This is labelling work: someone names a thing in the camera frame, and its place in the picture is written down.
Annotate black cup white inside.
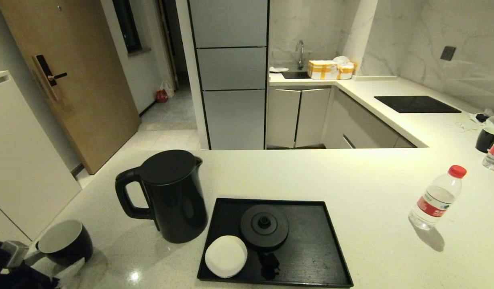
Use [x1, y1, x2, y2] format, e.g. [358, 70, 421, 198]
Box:
[35, 220, 93, 267]
[475, 127, 494, 153]

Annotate black electric kettle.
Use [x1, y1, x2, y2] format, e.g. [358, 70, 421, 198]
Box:
[115, 149, 208, 244]

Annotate black round kettle base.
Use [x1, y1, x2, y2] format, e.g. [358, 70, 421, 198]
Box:
[240, 204, 290, 252]

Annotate white cabinet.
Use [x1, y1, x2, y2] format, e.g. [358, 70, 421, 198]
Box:
[0, 71, 82, 245]

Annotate white saucer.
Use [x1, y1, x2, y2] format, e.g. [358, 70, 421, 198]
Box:
[205, 235, 248, 279]

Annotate wooden door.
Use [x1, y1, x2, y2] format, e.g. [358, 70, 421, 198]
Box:
[0, 0, 142, 175]

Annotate black rectangular tray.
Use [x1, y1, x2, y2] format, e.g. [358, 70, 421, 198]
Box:
[197, 197, 354, 288]

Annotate dark window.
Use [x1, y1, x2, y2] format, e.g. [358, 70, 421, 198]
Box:
[112, 0, 144, 54]

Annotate tall grey refrigerator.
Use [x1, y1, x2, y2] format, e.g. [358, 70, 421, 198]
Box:
[187, 0, 270, 150]

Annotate grey cabinet door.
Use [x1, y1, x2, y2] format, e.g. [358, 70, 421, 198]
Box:
[267, 88, 302, 149]
[295, 88, 332, 149]

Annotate grey drawer cabinet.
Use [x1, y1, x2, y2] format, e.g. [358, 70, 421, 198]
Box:
[323, 88, 417, 149]

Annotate small cardboard box yellow tape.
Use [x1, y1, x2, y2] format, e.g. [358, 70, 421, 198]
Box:
[337, 61, 357, 79]

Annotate black induction cooktop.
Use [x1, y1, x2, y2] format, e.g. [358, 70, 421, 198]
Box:
[374, 96, 462, 114]

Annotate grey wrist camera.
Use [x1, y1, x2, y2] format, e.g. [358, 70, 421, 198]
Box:
[4, 240, 31, 268]

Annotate black door lock handle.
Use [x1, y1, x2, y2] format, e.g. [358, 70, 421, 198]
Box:
[32, 54, 68, 101]

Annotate thin white cable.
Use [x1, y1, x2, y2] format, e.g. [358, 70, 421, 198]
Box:
[446, 120, 478, 133]

